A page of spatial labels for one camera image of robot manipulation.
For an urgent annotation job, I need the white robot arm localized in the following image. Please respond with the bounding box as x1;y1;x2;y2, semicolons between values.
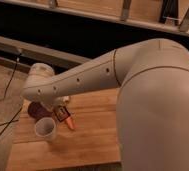
23;38;189;171

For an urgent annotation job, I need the orange carrot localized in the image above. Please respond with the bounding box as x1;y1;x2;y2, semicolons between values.
65;116;75;130

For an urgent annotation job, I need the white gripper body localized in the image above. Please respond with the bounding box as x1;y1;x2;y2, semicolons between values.
41;96;70;111

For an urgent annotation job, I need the white ceramic cup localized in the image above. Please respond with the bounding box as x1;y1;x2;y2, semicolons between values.
34;117;57;141

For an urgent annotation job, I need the black floor cable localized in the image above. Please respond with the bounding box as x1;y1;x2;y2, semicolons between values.
0;105;24;150

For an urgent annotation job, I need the dark purple bowl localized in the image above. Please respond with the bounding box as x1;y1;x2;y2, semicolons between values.
27;102;51;120

